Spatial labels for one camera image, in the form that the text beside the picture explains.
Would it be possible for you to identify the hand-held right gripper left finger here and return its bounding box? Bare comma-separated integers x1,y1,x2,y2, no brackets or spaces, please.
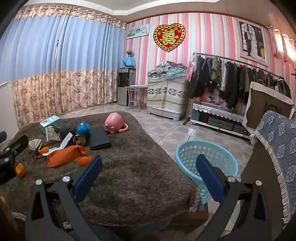
25,156,103,241

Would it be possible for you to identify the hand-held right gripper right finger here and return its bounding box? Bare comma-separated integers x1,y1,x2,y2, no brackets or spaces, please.
195,154,281,241

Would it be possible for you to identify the small orange fruit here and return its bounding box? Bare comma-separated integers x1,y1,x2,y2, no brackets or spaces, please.
78,156,93,166

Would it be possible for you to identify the light blue plastic basket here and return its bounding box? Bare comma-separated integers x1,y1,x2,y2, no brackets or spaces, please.
175,140,239,207

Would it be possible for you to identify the white paper strip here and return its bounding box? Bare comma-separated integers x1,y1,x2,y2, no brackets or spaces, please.
42,133,73,157

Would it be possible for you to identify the blue plastic bag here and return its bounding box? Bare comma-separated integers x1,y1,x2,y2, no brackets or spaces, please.
76,121,90,136

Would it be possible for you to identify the grey cloth pouch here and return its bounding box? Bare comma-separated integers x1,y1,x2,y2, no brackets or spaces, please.
28,138,43,152

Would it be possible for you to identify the orange plastic bag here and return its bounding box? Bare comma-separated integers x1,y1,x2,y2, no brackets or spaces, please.
47,145,87,168

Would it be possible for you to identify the teal tissue box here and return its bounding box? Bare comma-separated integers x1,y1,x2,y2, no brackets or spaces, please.
39,115,61,133

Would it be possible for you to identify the black flat case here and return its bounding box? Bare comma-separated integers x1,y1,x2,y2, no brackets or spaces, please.
89,126,111,151

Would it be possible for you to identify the wooden coffee table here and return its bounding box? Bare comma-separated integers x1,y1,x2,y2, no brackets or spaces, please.
148,204,210,234

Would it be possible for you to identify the brown shaggy rug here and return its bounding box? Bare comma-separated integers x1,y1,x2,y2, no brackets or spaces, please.
0,111,200,226

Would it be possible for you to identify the dark grey roll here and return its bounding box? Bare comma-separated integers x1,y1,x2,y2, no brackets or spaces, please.
59,123,78,141

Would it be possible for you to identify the brown sofa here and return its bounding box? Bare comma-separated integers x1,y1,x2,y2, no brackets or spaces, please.
240,139,292,241

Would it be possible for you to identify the low television cabinet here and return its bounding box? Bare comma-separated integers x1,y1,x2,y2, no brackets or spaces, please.
188,103,255,139

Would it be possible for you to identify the white lace cloth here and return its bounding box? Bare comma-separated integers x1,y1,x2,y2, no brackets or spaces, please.
193,103,245,123

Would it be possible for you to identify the blue patterned fringed cloth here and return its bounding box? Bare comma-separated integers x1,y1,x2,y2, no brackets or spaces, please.
250,110,296,224

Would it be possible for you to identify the grey plastic cabinet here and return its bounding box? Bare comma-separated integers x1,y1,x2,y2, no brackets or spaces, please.
148,105,183,121

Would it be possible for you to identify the pink printed box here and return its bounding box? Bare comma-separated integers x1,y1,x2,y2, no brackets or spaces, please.
200,94,228,108

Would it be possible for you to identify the metal stool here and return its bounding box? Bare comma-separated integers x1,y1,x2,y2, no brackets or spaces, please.
127,98,142,110

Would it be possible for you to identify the brown armchair with white trim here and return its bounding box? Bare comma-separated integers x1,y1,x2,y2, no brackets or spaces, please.
245,81,295,130

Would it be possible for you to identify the patterned cover cloth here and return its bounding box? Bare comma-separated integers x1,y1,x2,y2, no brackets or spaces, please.
147,75,186,114

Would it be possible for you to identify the blue floral curtain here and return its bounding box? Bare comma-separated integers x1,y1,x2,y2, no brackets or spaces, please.
0,5,127,127

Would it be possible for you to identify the row of hanging clothes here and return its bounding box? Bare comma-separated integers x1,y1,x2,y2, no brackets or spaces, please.
190,55,292,109

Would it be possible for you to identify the grey water dispenser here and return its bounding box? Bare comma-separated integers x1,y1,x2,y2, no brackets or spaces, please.
117,67,137,106

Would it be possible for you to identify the small folding table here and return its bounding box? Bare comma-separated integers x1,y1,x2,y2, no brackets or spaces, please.
124,85,149,109

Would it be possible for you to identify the pink hanging bag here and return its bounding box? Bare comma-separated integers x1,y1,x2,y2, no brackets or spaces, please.
185,61,195,81

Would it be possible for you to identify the pile of folded clothes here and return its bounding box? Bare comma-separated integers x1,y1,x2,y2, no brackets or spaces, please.
148,61,188,79

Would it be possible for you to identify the metal clothes rack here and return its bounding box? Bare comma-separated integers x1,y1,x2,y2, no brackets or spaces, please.
184,52,292,126

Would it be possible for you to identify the blue covered water bottle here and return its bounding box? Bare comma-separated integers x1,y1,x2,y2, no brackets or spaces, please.
122,56,136,69

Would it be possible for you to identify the red gold heart decoration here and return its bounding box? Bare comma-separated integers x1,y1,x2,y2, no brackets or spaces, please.
153,23,186,52

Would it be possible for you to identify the pink curtain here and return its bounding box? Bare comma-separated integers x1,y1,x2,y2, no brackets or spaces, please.
269,25,296,70

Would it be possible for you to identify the wall poster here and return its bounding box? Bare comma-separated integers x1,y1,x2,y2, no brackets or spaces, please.
236,17,269,67

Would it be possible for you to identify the landscape wall picture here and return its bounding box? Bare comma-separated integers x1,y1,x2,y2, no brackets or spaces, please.
126,24,149,39

